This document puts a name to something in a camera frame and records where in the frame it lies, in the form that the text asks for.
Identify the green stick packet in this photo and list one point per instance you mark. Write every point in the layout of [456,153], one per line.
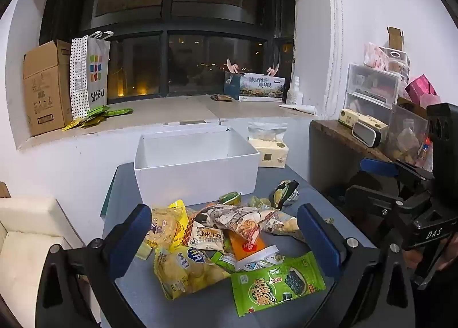
[222,261]

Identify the line-art print snack bag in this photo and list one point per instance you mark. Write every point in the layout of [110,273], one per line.
[222,216]

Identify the person's right hand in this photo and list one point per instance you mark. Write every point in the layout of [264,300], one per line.
[451,256]

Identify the dark window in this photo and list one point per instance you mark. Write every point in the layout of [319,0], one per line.
[179,9]

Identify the yellow chips bag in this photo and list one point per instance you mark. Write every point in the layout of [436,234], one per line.
[186,274]

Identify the small green candy packet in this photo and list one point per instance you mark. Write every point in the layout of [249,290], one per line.
[260,202]

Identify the white box with oval window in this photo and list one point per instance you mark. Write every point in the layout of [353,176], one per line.
[395,57]

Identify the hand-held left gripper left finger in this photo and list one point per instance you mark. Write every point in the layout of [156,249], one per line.
[131,238]

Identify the pink antler ornament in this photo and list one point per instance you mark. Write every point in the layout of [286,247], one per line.
[273,71]
[233,66]

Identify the small open cardboard box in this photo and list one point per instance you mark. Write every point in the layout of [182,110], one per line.
[395,39]

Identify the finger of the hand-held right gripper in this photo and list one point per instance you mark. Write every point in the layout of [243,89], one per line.
[372,199]
[379,167]

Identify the small pale green packet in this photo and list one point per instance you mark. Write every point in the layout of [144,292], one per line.
[145,251]

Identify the white dotted shopping bag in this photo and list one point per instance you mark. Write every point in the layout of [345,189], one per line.
[93,73]

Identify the teal board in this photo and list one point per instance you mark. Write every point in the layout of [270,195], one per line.
[107,195]

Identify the pink floral bag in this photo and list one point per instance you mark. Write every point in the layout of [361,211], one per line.
[374,56]

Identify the beige puffed snack bag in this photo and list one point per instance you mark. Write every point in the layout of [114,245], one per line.
[279,226]

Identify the clear plastic drawer unit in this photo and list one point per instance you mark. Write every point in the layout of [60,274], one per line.
[372,88]

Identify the green seaweed snack packet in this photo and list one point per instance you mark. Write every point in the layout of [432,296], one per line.
[272,288]

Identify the brown wrapper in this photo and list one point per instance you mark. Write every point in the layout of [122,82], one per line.
[222,97]

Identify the cream patterned box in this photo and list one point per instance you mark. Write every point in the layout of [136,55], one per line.
[347,118]

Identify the dark green snack bag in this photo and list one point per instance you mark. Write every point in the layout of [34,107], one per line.
[284,193]

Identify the small green yellow packet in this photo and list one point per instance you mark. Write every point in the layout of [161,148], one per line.
[229,198]

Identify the pile of green sachets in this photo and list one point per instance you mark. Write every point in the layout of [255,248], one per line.
[95,115]

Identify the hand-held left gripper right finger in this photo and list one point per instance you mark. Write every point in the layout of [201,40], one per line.
[318,238]

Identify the brown cardboard box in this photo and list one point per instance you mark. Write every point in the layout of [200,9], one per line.
[44,91]

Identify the dark side cabinet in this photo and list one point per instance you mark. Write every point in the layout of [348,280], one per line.
[329,156]

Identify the white plastic bottle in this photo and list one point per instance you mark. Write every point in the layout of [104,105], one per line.
[294,93]

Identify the white black speaker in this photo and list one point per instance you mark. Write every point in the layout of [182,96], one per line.
[366,133]

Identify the cream tissue pack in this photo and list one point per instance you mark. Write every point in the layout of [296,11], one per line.
[270,154]

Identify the clear acrylic container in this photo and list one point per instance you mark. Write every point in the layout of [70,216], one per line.
[406,134]

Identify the white cardboard box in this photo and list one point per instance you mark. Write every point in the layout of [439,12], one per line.
[193,174]

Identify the white rice cracker packet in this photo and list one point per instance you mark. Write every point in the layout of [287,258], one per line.
[205,238]

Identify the beige sofa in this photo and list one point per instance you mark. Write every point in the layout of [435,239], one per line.
[25,242]

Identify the orange snack packet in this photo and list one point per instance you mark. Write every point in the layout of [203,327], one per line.
[247,247]

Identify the landscape print tissue box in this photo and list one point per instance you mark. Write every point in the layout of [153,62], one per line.
[257,88]

